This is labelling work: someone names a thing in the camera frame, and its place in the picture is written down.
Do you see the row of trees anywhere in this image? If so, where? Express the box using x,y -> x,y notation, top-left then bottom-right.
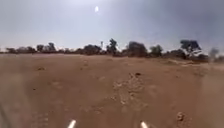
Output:
0,37 -> 224,64

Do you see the robot's own part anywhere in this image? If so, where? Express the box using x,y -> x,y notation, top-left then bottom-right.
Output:
139,121 -> 149,128
67,119 -> 77,128

